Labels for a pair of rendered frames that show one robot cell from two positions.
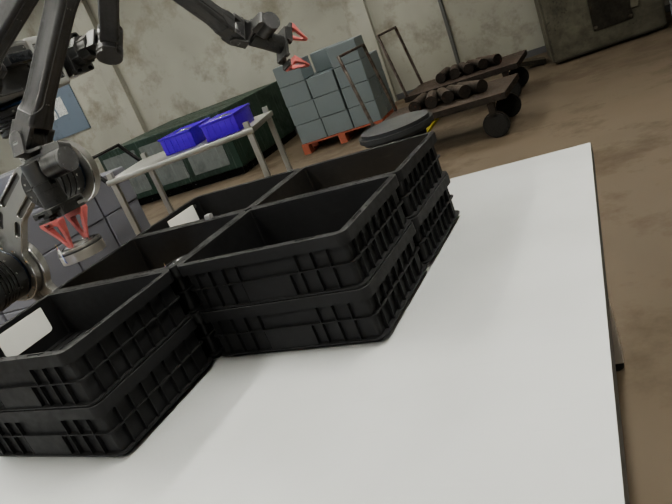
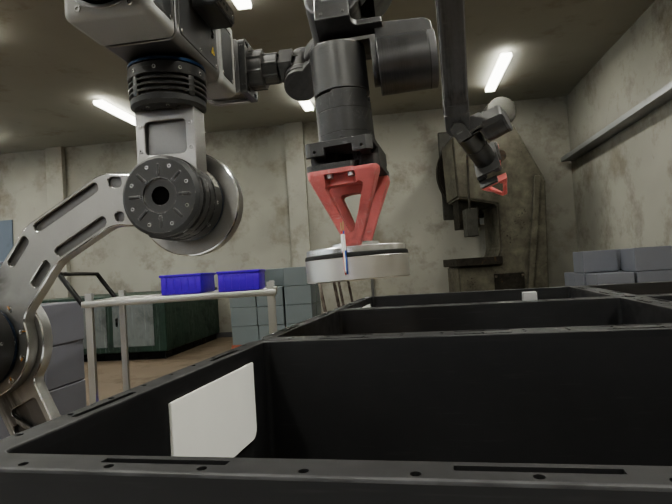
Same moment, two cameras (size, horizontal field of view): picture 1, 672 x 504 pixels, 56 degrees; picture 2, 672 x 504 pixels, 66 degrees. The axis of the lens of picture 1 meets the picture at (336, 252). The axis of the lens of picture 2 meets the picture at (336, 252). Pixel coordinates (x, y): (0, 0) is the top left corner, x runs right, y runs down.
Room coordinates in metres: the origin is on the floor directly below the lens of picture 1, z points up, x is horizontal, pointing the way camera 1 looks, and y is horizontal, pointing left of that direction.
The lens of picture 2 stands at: (0.97, 0.74, 0.99)
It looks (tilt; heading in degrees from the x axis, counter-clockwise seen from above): 2 degrees up; 341
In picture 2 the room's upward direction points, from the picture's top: 4 degrees counter-clockwise
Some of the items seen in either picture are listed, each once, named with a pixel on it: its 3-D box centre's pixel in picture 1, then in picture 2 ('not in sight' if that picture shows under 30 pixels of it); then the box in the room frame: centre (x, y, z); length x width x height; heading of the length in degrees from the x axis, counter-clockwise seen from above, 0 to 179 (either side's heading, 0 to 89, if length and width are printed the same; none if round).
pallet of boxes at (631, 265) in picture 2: not in sight; (615, 298); (5.08, -3.68, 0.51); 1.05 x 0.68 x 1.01; 153
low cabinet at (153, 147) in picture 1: (203, 144); (128, 322); (9.17, 1.17, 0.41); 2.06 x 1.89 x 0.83; 63
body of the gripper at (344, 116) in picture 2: (52, 197); (346, 132); (1.46, 0.55, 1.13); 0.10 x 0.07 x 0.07; 147
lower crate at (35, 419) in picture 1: (95, 387); not in sight; (1.21, 0.57, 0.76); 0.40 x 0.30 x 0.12; 58
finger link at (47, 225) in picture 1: (65, 227); (351, 200); (1.45, 0.55, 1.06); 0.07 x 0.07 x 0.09; 57
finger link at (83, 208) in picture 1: (72, 223); (356, 202); (1.47, 0.54, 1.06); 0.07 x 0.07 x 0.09; 57
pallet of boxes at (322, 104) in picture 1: (337, 93); (277, 308); (7.63, -0.71, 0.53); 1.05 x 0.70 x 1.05; 64
